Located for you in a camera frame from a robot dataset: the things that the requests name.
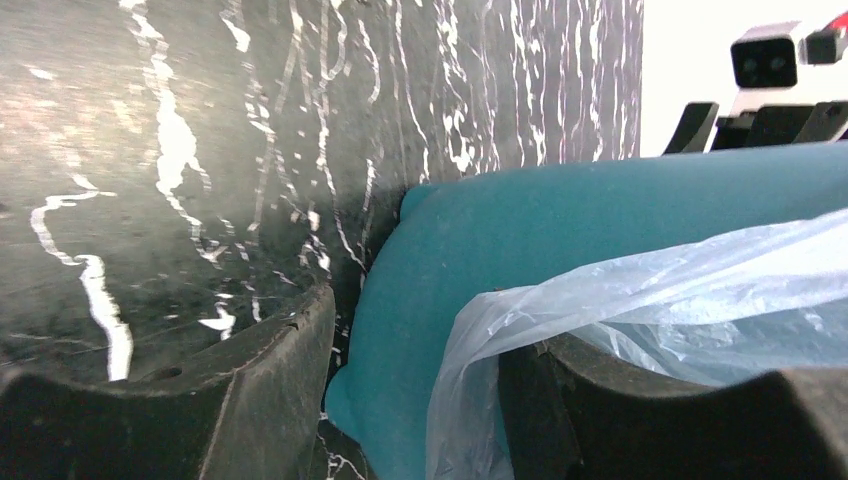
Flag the light blue plastic bag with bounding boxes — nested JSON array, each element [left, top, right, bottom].
[[426, 210, 847, 479]]

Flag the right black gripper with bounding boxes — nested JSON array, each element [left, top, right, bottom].
[[663, 101, 847, 155]]

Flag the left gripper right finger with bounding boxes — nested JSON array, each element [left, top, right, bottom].
[[499, 334, 847, 480]]

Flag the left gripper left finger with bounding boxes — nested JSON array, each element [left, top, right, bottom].
[[1, 285, 335, 479]]

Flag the teal plastic trash bin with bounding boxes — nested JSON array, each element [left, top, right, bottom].
[[326, 142, 847, 479]]

